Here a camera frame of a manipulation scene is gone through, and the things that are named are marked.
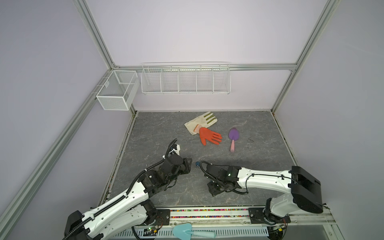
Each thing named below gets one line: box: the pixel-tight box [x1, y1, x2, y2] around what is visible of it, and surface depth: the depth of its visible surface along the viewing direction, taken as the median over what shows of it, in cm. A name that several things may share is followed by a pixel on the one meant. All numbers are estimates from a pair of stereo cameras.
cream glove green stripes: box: [184, 111, 218, 136], surface depth 115 cm
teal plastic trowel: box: [173, 223, 216, 240], surface depth 71 cm
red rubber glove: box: [199, 127, 222, 146], surface depth 107 cm
